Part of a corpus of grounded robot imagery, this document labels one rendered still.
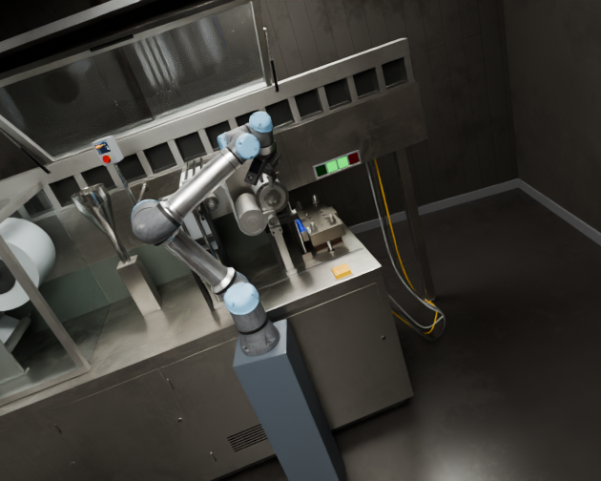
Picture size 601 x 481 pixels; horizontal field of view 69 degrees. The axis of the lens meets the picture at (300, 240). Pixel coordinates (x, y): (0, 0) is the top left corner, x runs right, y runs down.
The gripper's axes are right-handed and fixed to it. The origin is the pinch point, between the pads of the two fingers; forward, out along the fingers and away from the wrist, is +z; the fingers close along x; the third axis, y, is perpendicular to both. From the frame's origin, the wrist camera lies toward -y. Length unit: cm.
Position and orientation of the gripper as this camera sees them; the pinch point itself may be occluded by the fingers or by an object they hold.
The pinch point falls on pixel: (265, 184)
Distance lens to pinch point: 178.4
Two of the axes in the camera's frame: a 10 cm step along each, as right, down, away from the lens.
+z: 0.2, 4.7, 8.8
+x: -8.6, -4.4, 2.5
